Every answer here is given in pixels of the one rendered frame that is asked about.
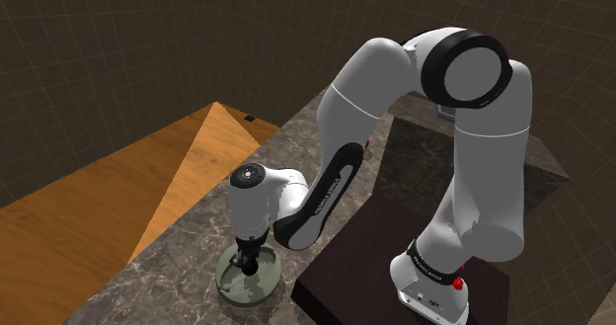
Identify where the grey-green round plate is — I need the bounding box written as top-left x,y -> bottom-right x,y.
214,244 -> 283,308

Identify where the dark maroon robot stand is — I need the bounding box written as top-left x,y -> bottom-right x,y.
290,191 -> 511,325

